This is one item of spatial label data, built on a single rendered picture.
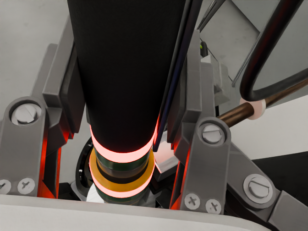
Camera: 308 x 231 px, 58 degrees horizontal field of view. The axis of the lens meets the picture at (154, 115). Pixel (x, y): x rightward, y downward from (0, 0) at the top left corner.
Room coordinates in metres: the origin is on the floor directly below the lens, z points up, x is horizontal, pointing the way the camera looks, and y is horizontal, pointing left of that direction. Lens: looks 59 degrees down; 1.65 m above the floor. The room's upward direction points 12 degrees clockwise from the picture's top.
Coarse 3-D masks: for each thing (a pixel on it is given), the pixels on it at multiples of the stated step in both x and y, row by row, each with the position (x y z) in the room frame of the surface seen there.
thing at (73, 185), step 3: (72, 183) 0.14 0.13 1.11; (75, 183) 0.14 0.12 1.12; (72, 186) 0.13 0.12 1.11; (75, 186) 0.14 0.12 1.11; (72, 189) 0.13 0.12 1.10; (75, 189) 0.13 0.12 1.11; (75, 192) 0.13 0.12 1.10; (78, 192) 0.13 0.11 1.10; (78, 195) 0.12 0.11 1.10; (81, 195) 0.12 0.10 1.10; (81, 198) 0.12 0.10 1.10; (84, 198) 0.12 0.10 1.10
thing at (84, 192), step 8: (88, 144) 0.19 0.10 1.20; (88, 152) 0.18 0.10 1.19; (80, 160) 0.16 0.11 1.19; (88, 160) 0.16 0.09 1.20; (80, 168) 0.15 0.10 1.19; (88, 168) 0.14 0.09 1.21; (80, 176) 0.13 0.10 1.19; (88, 176) 0.13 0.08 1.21; (80, 184) 0.12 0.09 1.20; (88, 184) 0.12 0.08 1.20; (80, 192) 0.10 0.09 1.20; (160, 208) 0.11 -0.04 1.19
